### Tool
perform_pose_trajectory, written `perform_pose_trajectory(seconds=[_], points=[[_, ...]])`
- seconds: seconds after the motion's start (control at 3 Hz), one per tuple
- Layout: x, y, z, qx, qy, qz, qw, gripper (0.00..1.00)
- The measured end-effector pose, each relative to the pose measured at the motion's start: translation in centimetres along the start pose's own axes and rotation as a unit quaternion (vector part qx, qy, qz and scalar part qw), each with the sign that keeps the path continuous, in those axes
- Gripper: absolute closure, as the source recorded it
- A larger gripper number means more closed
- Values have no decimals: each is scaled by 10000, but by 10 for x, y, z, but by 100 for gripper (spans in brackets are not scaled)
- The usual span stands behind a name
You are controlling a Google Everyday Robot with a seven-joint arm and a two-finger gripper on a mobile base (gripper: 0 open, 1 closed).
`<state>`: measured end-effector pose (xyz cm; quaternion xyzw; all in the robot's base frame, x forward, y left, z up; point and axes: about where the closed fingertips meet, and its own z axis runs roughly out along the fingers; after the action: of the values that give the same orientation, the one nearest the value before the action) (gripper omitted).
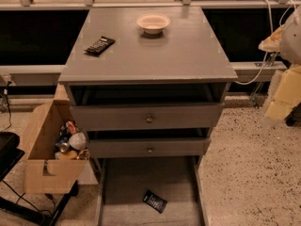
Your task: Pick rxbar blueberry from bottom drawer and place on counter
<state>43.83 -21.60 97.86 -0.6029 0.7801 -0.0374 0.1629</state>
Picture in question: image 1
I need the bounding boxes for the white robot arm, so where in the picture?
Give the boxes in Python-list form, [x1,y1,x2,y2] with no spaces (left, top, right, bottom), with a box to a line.
[259,7,301,122]

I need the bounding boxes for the metal can in box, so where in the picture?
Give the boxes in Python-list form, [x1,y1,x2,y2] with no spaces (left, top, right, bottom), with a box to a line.
[59,142,70,153]

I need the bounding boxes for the black snack bar on counter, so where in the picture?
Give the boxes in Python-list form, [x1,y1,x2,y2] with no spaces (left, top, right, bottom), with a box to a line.
[85,36,116,57]

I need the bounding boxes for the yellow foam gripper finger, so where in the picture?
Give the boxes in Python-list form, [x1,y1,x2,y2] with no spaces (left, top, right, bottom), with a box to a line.
[259,25,301,121]

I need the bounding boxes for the yellow item in box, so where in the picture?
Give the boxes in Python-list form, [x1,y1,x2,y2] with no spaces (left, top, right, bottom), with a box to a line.
[59,151,78,160]

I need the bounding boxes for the grey top drawer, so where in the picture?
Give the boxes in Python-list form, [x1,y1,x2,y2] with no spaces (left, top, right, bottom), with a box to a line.
[70,104,223,131]

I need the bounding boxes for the grey open bottom drawer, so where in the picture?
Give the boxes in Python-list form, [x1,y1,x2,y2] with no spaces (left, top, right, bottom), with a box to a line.
[95,156,208,226]

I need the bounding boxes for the grey wooden drawer cabinet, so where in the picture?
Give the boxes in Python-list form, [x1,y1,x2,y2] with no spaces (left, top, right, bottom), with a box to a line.
[59,7,236,226]

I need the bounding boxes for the white paper bowl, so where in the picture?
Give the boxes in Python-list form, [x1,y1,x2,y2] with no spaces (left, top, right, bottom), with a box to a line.
[136,13,170,35]

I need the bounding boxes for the white cable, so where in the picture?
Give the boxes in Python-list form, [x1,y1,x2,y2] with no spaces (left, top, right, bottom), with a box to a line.
[234,0,297,86]

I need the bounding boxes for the grey middle drawer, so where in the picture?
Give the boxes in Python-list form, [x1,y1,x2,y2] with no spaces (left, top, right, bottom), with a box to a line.
[88,137,211,158]

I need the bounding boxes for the cardboard box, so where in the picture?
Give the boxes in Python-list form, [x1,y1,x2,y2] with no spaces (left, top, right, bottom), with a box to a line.
[22,100,88,194]

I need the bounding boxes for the metal railing frame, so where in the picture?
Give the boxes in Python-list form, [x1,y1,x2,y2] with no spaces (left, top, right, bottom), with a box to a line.
[0,0,301,87]

